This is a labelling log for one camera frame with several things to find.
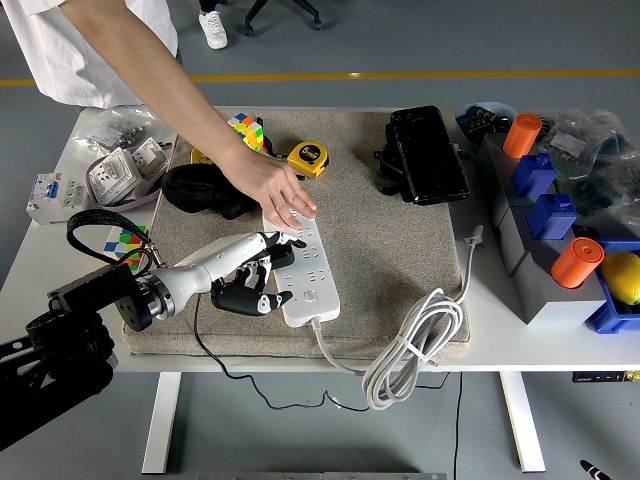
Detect white power strip cable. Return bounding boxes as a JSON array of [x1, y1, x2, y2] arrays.
[[310, 224, 485, 411]]

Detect black tape measure strap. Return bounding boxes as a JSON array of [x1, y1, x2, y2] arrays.
[[257, 117, 276, 156]]

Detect person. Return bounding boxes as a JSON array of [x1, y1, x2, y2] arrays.
[[0, 0, 229, 109]]

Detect clear bag of screws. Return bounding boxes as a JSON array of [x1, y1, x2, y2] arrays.
[[69, 103, 179, 161]]

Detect white power strip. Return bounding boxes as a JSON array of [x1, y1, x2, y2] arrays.
[[262, 207, 342, 329]]

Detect large colourful puzzle cube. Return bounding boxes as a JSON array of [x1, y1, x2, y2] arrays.
[[227, 113, 265, 151]]

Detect light blue bowl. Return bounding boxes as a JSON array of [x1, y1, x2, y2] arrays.
[[454, 101, 519, 151]]

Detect black parts packets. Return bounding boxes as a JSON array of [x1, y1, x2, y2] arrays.
[[460, 107, 514, 139]]

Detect blue block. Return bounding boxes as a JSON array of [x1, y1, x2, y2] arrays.
[[525, 193, 579, 242], [510, 152, 558, 199]]

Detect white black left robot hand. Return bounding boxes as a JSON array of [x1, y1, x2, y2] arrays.
[[160, 230, 309, 319]]

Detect grey-brown mat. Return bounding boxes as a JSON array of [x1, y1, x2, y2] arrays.
[[122, 107, 471, 359]]

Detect clear bag of parts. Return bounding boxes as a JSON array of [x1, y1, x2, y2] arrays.
[[537, 108, 629, 176], [559, 149, 640, 231]]

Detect blue bin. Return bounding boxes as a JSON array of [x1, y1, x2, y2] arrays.
[[583, 238, 640, 335]]

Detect person's hand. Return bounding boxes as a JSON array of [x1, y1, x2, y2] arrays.
[[219, 148, 319, 232]]

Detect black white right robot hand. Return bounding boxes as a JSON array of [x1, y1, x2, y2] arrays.
[[579, 458, 612, 480]]

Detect black table control panel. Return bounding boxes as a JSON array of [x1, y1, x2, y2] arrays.
[[572, 370, 640, 384]]

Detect grey block holder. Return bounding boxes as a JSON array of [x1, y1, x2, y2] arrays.
[[474, 132, 621, 326]]

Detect black bracket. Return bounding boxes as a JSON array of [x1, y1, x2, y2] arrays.
[[373, 123, 409, 199]]

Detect white wall socket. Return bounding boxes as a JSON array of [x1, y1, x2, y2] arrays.
[[88, 146, 145, 207], [130, 136, 173, 180]]

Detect small colourful puzzle cube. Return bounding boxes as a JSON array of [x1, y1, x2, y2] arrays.
[[103, 224, 150, 271]]

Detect hanging black cable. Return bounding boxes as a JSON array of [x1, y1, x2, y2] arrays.
[[452, 372, 464, 480]]

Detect white table leg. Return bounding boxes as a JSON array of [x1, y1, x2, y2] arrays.
[[499, 372, 547, 474], [141, 372, 183, 475]]

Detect yellow tape measure red label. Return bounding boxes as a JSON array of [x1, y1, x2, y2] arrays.
[[286, 140, 330, 180]]

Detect black cloth pouch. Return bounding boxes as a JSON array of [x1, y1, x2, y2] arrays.
[[160, 163, 259, 220]]

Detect orange cylinder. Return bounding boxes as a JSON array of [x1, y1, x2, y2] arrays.
[[550, 236, 606, 290], [501, 113, 543, 159]]

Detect yellow lemon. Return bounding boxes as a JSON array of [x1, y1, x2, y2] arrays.
[[598, 251, 640, 306]]

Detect black flat device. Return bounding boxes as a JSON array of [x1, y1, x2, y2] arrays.
[[389, 104, 471, 205]]

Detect black office chair base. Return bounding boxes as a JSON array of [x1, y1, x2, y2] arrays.
[[242, 0, 324, 39]]

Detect white circuit breaker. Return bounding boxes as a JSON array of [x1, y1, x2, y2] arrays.
[[25, 171, 90, 225]]

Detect thin black plug cord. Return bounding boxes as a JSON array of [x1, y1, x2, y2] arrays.
[[192, 293, 451, 414]]

